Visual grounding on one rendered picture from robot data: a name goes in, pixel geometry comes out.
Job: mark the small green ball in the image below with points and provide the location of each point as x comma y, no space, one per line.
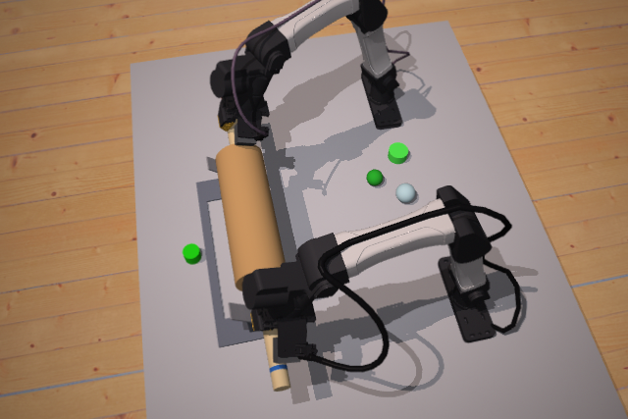
374,177

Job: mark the green cylinder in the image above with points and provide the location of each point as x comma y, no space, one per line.
191,253
398,153

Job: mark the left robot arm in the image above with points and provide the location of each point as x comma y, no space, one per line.
466,286

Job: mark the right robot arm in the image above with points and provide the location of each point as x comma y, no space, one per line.
273,48

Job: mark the wooden rolling pin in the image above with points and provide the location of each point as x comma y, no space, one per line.
251,224

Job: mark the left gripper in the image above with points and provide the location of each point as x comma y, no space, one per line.
270,315

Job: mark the grey rectangular frame with v-shaped cradles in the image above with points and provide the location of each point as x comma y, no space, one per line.
228,331

